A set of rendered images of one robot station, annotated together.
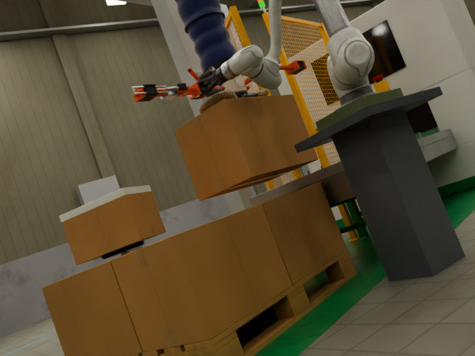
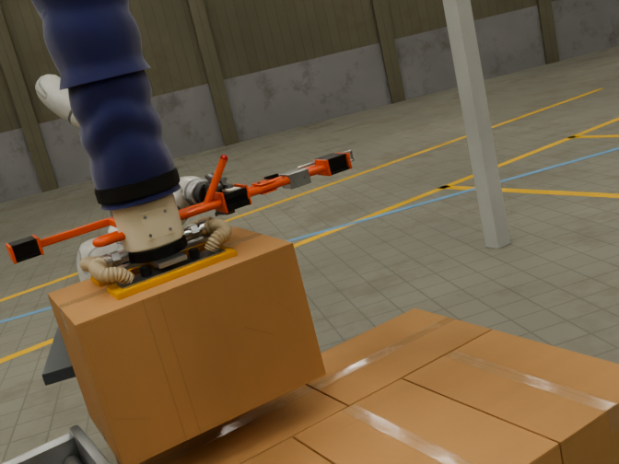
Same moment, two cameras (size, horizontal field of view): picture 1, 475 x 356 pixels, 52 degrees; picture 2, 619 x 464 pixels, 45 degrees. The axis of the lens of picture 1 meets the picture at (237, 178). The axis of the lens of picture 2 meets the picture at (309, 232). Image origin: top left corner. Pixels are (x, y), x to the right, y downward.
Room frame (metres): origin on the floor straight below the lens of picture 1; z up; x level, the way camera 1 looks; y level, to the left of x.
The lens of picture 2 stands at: (4.32, 1.03, 1.56)
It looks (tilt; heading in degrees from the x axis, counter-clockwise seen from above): 14 degrees down; 203
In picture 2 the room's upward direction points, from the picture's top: 13 degrees counter-clockwise
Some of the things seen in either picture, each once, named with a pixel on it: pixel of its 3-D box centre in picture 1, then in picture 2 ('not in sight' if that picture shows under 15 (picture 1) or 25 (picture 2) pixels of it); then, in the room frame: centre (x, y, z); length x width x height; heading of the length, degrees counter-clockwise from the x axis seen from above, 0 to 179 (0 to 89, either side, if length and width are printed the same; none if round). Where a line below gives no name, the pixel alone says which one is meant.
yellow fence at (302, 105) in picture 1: (336, 120); not in sight; (4.57, -1.06, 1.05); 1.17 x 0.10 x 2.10; 142
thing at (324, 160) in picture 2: (145, 93); (332, 164); (2.20, 0.26, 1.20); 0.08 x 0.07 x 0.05; 139
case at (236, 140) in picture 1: (248, 145); (186, 333); (2.65, -0.12, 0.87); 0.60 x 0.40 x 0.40; 139
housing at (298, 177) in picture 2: (168, 93); (295, 178); (2.30, 0.17, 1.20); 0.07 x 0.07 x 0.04; 49
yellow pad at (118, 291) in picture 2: not in sight; (171, 266); (2.72, -0.06, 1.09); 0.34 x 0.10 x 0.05; 139
